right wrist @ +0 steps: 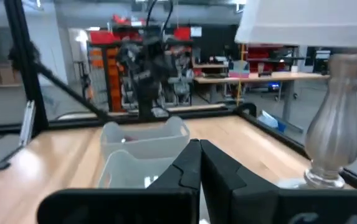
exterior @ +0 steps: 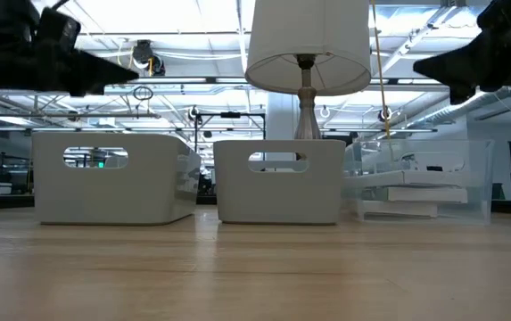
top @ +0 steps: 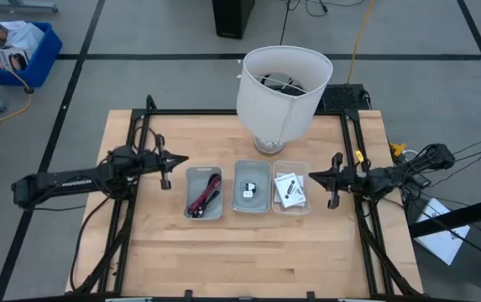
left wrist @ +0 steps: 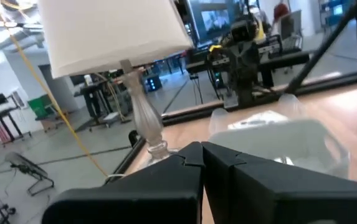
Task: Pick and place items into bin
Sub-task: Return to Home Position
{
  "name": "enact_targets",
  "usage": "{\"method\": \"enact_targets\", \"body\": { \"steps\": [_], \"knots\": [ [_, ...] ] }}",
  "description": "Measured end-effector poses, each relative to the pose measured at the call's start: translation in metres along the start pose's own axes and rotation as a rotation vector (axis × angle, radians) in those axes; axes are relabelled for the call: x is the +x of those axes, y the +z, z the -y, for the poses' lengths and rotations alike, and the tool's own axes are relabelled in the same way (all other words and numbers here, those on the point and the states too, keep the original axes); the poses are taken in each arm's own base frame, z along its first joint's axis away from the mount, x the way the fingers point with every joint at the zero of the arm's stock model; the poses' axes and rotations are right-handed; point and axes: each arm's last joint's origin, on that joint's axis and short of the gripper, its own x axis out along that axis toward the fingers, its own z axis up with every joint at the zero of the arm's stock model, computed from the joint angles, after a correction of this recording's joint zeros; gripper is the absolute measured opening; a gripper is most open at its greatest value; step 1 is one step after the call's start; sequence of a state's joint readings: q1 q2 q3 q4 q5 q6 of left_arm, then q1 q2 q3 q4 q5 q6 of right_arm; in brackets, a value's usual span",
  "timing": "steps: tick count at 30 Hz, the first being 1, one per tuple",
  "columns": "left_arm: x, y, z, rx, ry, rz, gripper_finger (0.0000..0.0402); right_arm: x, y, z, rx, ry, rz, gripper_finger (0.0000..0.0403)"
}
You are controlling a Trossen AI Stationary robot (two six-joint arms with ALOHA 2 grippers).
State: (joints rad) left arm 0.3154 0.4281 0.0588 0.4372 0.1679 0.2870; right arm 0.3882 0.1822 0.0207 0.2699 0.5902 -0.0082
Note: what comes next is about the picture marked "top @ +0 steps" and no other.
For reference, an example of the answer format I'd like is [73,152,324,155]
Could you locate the left clear plastic tray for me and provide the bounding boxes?
[182,165,225,221]

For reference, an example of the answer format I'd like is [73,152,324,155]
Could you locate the white plastic bag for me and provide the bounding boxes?
[9,22,45,58]

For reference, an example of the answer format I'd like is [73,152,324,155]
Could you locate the black table frame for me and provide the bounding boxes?
[71,94,424,297]

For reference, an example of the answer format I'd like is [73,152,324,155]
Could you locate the white shade table lamp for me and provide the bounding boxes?
[235,44,334,156]

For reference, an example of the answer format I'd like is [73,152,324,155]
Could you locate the black floor cables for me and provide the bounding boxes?
[279,0,367,45]

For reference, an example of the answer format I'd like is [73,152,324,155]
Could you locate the printed cardboard box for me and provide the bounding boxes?
[0,46,30,73]

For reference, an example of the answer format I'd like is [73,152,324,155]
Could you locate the yellow floor cable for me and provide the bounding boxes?
[0,36,34,133]

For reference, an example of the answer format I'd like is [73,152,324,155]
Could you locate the white paper sheet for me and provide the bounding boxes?
[414,197,472,267]

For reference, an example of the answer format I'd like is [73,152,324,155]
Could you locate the black base cable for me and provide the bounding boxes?
[69,195,113,293]

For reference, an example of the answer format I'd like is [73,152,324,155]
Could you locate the black diagonal bar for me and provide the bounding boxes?
[407,192,481,239]

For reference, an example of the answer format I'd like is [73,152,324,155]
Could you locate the middle clear plastic tray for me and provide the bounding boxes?
[230,159,273,215]

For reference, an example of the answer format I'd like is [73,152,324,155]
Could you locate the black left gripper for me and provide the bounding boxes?
[139,133,189,190]

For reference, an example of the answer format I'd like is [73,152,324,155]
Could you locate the yellow hanging cable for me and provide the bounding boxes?
[345,0,377,85]

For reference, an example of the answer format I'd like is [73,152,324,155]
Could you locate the black power adapter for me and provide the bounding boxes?
[410,171,432,190]

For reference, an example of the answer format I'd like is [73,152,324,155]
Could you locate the yellow connector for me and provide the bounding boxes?
[390,142,408,159]

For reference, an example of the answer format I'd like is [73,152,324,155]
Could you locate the red black cable bundle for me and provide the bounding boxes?
[186,172,222,219]

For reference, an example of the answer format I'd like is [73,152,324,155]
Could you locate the blue floor bin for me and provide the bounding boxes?
[0,20,64,89]

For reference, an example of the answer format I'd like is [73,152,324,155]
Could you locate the clear plastic tray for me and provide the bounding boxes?
[182,165,225,221]
[230,159,273,215]

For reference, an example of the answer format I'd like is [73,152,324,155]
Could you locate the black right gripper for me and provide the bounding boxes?
[309,152,358,210]

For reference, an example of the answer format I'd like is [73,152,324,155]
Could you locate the black tower box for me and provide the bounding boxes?
[212,0,256,40]

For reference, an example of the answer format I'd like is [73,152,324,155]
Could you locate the black perforated box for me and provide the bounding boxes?
[316,83,372,112]

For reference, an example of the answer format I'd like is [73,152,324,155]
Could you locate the clear plastic bin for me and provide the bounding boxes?
[270,159,313,216]

